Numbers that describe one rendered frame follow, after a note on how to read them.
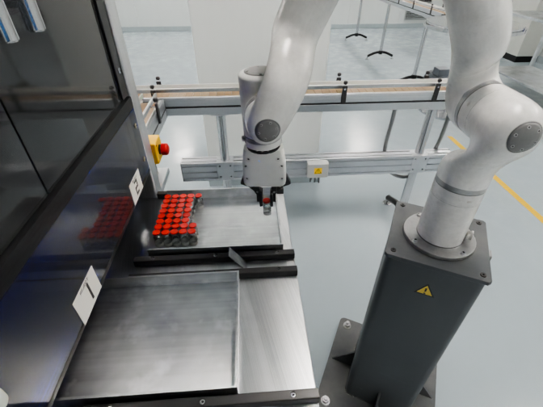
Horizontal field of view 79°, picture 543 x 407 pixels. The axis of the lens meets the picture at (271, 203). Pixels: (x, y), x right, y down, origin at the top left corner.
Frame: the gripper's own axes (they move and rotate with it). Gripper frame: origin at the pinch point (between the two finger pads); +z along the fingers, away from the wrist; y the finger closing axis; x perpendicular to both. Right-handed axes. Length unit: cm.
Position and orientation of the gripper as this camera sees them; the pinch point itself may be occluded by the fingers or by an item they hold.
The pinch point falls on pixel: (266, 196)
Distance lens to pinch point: 84.7
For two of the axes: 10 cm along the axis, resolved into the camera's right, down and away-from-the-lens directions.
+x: 0.5, -6.4, 7.6
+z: 0.4, 7.7, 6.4
